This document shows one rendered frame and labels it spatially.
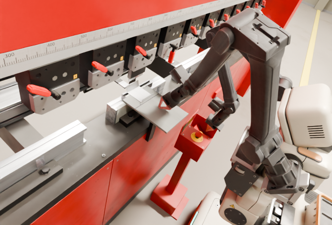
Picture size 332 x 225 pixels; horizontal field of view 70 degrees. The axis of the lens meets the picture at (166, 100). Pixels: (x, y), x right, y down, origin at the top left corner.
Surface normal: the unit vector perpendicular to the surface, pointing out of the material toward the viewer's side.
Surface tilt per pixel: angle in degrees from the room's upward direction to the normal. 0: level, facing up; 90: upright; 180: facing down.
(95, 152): 0
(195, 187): 0
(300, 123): 90
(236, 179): 90
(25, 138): 0
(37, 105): 90
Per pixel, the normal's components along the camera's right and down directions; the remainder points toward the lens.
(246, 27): -0.02, -0.47
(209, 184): 0.24, -0.74
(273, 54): 0.55, 0.46
